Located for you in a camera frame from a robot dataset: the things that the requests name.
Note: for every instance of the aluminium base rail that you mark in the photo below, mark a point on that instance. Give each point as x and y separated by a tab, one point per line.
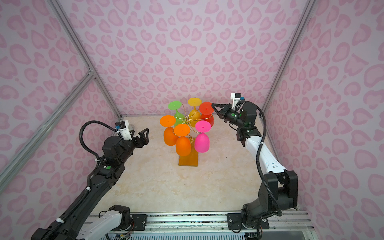
227	225

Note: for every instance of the green wine glass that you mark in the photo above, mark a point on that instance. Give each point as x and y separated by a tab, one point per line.
175	106

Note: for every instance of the orange wine glass front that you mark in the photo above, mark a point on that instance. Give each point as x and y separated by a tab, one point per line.
183	144

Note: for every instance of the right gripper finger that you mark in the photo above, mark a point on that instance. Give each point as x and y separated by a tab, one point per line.
218	107
218	111

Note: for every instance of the orange wine glass back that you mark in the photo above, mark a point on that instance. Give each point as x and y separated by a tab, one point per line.
168	122

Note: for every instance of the clear tape roll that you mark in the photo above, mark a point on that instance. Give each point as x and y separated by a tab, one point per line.
131	129

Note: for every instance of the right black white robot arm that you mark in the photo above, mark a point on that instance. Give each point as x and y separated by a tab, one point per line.
279	188

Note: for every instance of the orange wine glass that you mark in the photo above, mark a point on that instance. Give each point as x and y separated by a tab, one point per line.
168	122
183	144

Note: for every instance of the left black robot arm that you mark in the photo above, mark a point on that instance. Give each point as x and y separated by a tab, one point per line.
116	152

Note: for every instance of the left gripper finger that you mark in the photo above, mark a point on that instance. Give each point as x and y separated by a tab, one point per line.
143	135
140	143

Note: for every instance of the pink wine glass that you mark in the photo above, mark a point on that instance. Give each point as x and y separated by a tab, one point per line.
202	142

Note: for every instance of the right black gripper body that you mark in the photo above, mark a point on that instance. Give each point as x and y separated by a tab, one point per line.
232	116

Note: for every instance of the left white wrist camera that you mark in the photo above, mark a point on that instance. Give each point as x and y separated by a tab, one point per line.
123	130

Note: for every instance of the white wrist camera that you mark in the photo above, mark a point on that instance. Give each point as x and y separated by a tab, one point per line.
236	99
123	130

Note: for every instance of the gold wire glass rack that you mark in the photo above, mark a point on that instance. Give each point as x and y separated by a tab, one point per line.
190	160

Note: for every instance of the red wine glass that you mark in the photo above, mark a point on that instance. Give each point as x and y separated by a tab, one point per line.
206	111

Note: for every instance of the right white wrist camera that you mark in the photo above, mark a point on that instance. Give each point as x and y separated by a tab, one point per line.
236	99

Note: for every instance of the yellow wine glass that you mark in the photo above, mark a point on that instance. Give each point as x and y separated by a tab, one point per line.
194	115

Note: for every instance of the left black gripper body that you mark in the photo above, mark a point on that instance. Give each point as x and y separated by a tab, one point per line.
130	146

